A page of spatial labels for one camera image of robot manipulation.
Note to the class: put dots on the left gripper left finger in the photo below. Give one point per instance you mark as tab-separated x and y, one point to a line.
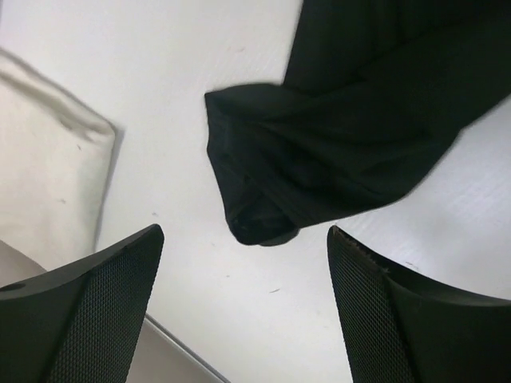
80	322

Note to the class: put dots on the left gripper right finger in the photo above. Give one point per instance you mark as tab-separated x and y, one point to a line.
401	326

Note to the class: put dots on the white t shirt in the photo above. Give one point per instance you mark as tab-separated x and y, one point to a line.
55	158

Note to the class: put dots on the black t shirt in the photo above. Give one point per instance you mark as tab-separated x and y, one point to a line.
374	94

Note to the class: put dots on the aluminium table edge rail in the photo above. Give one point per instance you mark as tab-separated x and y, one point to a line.
162	357

